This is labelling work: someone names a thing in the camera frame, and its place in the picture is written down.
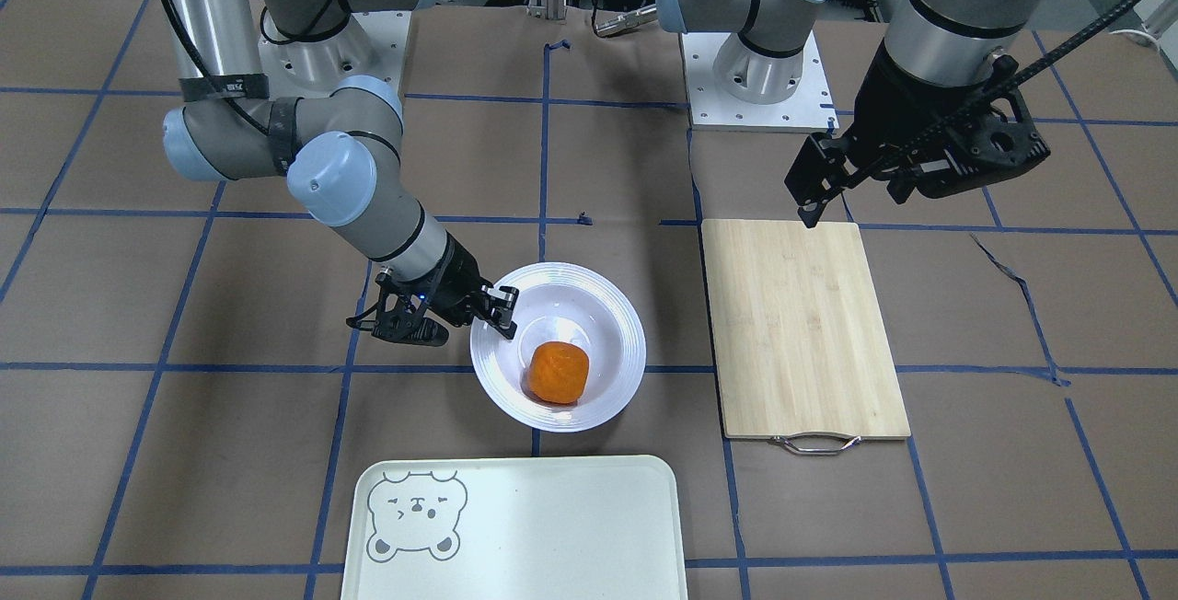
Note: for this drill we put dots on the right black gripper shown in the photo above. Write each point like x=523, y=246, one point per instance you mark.
x=457, y=288

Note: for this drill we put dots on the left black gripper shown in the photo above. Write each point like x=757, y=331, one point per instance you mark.
x=881, y=119

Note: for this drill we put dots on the orange fruit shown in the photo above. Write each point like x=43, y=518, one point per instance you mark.
x=557, y=372

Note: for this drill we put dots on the white round plate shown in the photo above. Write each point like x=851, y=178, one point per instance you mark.
x=563, y=302

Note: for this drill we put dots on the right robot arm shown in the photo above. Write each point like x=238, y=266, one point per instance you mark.
x=348, y=181

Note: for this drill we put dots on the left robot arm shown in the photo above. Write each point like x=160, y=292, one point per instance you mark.
x=941, y=42

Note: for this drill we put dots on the cream bear tray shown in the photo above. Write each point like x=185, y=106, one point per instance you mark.
x=575, y=527

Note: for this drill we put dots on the wooden cutting board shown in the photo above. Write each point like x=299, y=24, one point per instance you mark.
x=799, y=340

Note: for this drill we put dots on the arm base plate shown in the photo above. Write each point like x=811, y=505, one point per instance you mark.
x=345, y=82
x=731, y=88

